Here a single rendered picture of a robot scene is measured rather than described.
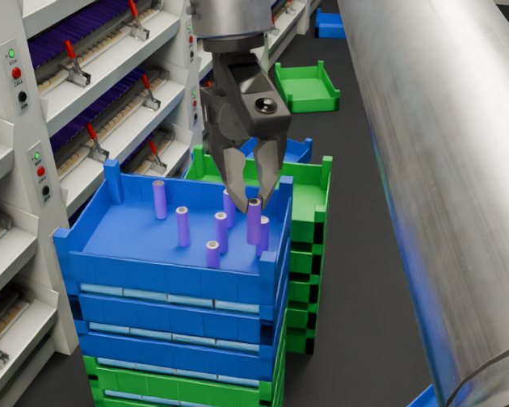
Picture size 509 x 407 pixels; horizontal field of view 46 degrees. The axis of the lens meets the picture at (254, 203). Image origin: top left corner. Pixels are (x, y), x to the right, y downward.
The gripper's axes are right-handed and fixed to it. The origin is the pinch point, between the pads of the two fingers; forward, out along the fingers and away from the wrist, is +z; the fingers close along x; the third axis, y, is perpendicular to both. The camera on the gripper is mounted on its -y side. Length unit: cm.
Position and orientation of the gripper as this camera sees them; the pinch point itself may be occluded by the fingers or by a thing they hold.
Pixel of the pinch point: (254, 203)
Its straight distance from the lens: 74.4
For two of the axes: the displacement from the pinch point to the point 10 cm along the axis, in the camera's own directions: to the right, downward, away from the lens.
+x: -9.4, 2.0, -2.8
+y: -3.3, -3.2, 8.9
